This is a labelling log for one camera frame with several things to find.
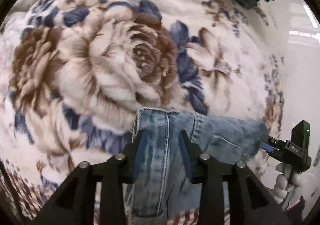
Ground light blue denim pants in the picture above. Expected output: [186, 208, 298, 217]
[125, 108, 268, 224]

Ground white gloved right hand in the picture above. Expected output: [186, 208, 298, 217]
[273, 163, 303, 209]

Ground white headboard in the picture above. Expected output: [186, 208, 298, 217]
[249, 0, 320, 215]

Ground floral bed blanket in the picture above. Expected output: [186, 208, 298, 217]
[1, 0, 284, 224]

